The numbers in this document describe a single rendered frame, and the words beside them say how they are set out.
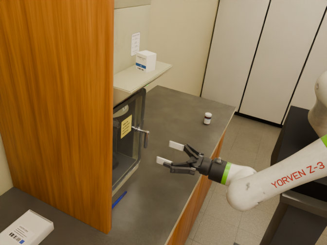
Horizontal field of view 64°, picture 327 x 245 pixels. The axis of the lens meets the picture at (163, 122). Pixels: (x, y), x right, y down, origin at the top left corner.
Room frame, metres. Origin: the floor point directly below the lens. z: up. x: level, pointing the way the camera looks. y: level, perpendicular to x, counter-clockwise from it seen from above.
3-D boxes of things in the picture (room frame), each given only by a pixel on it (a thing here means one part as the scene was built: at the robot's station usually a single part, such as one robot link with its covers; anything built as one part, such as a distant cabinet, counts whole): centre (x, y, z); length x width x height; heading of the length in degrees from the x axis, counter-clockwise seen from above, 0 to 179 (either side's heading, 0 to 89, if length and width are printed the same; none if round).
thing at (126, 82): (0.87, 0.10, 1.46); 0.32 x 0.11 x 0.10; 159
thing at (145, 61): (0.90, 0.09, 1.54); 0.05 x 0.05 x 0.06; 55
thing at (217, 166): (0.84, -0.24, 1.15); 0.09 x 0.06 x 0.12; 159
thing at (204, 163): (0.87, -0.17, 1.14); 0.09 x 0.08 x 0.07; 69
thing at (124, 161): (0.89, 0.15, 1.19); 0.30 x 0.01 x 0.40; 158
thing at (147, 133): (0.98, 0.08, 1.17); 0.05 x 0.03 x 0.10; 68
